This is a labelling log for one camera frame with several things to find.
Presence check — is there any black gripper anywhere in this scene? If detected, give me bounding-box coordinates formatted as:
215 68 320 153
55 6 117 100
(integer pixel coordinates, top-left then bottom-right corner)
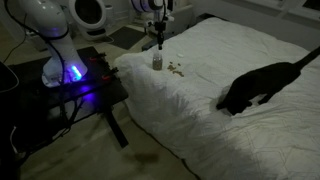
154 19 167 51

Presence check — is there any small glass jar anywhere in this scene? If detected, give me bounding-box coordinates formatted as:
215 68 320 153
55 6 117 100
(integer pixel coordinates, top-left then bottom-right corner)
152 49 164 71

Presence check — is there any white armchair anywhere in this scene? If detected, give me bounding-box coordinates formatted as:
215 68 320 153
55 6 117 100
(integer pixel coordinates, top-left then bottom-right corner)
143 3 195 36

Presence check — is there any dark floor mat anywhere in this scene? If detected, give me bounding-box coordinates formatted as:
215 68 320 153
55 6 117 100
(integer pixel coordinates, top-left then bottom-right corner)
108 26 148 51

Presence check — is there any round white litter box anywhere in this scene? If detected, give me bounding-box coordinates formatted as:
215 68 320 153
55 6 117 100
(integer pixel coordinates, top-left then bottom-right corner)
68 0 117 42

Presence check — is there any red black clamp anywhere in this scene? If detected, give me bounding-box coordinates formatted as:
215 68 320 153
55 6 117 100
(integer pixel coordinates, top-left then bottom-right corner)
101 67 120 81
88 52 108 63

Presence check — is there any black robot table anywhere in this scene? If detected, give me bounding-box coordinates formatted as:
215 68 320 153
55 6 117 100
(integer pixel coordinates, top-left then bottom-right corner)
0 45 130 161

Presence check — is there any black cat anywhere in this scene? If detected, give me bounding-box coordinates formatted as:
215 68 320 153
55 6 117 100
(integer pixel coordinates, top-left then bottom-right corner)
215 45 320 117

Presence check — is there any white quilted duvet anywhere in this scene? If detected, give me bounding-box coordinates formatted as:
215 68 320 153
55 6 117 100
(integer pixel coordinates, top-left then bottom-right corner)
113 17 320 180

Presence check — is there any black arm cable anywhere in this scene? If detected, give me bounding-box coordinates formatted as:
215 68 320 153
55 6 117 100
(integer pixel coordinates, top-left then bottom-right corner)
1 0 168 134

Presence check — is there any white cable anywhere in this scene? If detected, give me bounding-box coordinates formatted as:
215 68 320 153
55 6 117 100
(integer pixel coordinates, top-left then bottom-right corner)
0 61 20 94

